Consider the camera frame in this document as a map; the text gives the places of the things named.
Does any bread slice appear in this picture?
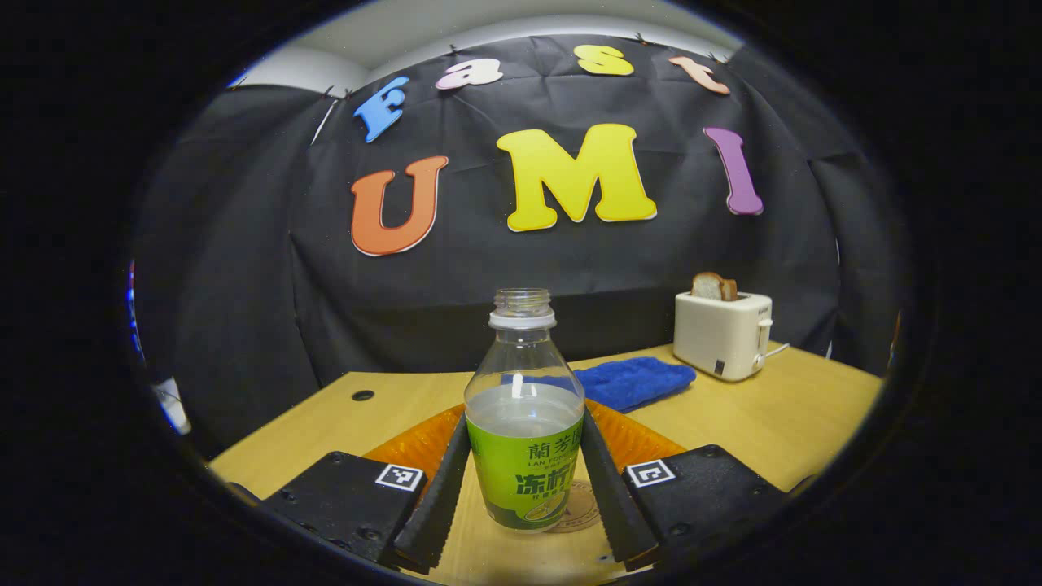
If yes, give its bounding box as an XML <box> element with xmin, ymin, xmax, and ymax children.
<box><xmin>691</xmin><ymin>272</ymin><xmax>738</xmax><ymax>302</ymax></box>

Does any white toaster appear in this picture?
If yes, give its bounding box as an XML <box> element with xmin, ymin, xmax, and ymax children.
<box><xmin>673</xmin><ymin>291</ymin><xmax>773</xmax><ymax>382</ymax></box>

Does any black backdrop cloth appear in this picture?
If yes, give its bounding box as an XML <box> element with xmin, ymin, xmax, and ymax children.
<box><xmin>134</xmin><ymin>33</ymin><xmax>908</xmax><ymax>457</ymax></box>

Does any clear green-label water bottle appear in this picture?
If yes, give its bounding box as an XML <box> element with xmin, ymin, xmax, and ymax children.
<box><xmin>464</xmin><ymin>288</ymin><xmax>585</xmax><ymax>534</ymax></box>

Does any round wooden coaster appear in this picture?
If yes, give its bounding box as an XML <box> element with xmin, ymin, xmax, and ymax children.
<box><xmin>562</xmin><ymin>479</ymin><xmax>605</xmax><ymax>535</ymax></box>

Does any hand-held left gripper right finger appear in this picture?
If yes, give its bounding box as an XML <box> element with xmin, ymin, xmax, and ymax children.
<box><xmin>580</xmin><ymin>399</ymin><xmax>789</xmax><ymax>571</ymax></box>

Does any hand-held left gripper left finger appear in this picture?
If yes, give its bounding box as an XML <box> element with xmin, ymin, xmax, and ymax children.
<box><xmin>260</xmin><ymin>405</ymin><xmax>471</xmax><ymax>575</ymax></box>

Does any blue towel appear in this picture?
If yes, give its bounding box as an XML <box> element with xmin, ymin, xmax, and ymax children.
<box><xmin>501</xmin><ymin>356</ymin><xmax>697</xmax><ymax>413</ymax></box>

